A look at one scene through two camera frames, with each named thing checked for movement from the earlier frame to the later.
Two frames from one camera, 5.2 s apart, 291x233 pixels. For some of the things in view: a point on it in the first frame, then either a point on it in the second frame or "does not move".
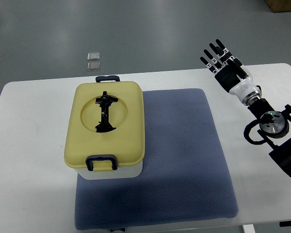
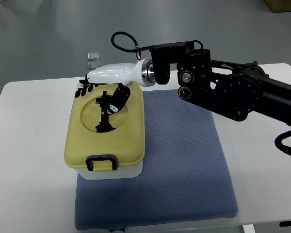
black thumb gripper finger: (236, 65) → (120, 97)
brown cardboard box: (281, 6) does not move
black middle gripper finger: (216, 53) → (84, 91)
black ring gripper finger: (212, 58) → (84, 91)
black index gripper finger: (224, 51) → (90, 87)
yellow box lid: (126, 142) does not move
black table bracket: (290, 223) does not move
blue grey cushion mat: (185, 177) does not move
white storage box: (127, 172) does not move
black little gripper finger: (203, 61) → (78, 92)
